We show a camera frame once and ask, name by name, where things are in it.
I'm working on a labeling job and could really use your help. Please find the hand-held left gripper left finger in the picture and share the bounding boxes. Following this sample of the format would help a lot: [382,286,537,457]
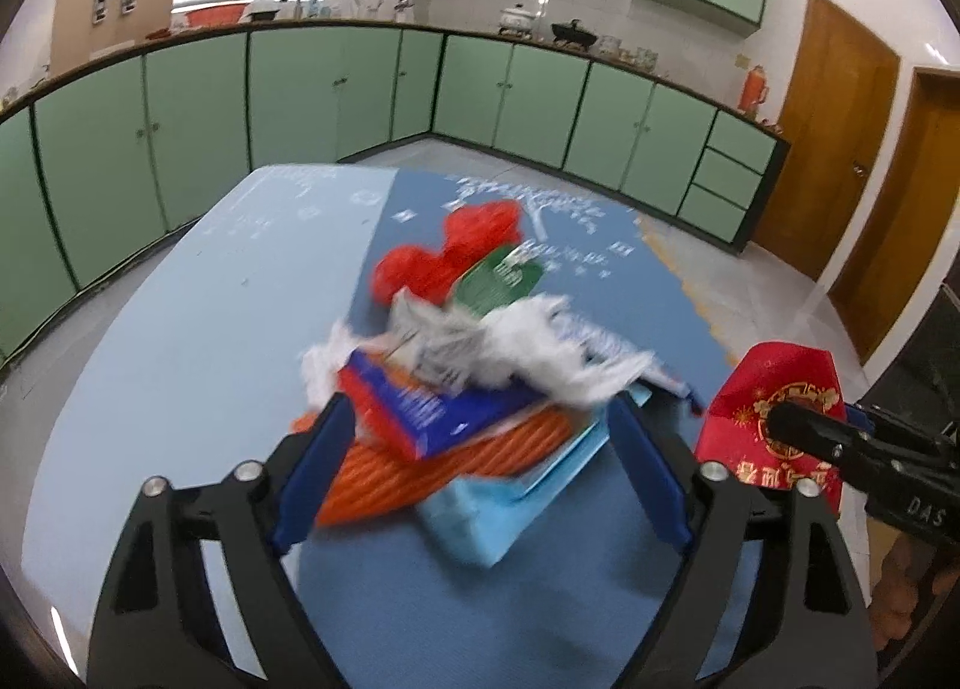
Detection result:
[88,393,357,689]

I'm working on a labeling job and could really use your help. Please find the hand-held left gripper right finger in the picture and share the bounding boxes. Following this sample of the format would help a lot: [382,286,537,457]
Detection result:
[609,393,878,689]

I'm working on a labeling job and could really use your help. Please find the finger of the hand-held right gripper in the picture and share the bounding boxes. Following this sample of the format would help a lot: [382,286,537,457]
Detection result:
[847,405,953,450]
[763,400,875,487]

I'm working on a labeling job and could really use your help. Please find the red paper envelope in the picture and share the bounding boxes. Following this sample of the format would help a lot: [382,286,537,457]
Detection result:
[694,342,848,514]

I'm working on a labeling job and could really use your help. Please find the black waste bin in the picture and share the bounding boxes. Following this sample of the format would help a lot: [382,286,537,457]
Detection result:
[862,276,960,435]

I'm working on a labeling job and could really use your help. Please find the orange striped packet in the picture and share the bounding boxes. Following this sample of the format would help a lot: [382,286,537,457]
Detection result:
[292,410,575,529]

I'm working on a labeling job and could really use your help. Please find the small white tissue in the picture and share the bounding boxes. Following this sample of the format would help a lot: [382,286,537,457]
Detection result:
[300,320,359,406]

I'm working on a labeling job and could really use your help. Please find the blue and orange box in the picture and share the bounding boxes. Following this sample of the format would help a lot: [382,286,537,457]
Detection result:
[337,350,542,463]

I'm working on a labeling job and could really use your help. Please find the large white tissue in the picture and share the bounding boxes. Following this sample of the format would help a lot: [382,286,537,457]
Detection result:
[480,295,661,409]

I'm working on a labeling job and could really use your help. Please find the light blue carton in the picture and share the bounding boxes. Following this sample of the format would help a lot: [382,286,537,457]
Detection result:
[416,378,706,570]

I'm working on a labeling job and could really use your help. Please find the printed paper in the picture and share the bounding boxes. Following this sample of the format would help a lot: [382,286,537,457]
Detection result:
[386,287,488,390]

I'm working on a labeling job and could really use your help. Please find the green card packet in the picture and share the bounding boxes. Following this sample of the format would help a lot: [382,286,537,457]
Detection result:
[454,242,545,319]

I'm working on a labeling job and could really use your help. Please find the red mesh wrapper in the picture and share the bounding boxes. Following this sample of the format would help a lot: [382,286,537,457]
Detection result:
[373,200,524,307]

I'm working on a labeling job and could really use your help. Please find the person's right hand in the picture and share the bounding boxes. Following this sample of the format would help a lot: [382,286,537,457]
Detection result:
[874,531,953,667]

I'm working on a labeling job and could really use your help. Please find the blue printed mat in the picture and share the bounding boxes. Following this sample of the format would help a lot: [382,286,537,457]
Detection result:
[281,167,751,689]

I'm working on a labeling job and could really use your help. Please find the wooden door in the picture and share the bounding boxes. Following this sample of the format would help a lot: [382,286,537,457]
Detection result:
[750,0,901,281]
[829,66,960,364]

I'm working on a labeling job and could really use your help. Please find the red thermos flask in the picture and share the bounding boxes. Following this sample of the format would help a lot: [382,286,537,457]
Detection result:
[739,65,770,118]

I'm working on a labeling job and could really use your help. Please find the green base cabinets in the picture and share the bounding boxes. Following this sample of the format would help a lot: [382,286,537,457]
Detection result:
[0,20,792,369]

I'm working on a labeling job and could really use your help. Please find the row of glass jars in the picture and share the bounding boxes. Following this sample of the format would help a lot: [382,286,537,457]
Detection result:
[597,35,662,70]

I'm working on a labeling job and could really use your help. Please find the black wok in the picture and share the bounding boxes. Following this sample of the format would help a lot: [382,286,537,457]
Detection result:
[551,20,598,52]

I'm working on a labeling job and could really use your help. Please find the red plastic basin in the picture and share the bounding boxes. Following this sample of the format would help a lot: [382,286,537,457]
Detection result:
[186,2,245,28]

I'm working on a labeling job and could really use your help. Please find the brown cardboard box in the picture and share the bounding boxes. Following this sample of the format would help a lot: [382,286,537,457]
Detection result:
[51,0,182,71]

